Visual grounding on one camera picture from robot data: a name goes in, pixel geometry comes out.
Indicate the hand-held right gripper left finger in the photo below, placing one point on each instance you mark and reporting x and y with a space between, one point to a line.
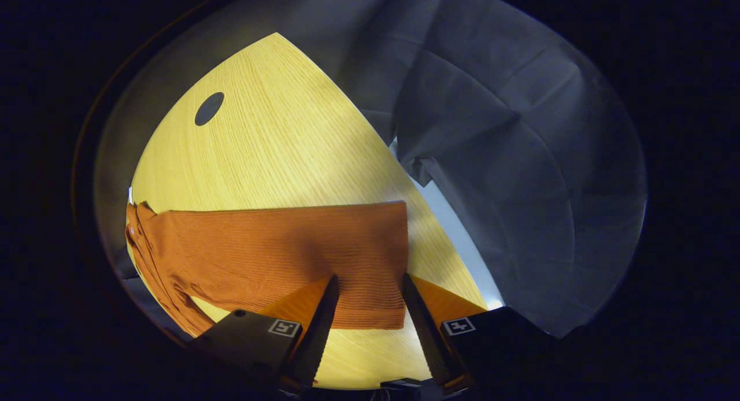
318 337

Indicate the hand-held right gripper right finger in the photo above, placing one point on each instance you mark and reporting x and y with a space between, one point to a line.
425 331

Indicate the black backdrop cloth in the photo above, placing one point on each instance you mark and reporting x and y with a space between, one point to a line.
491 158

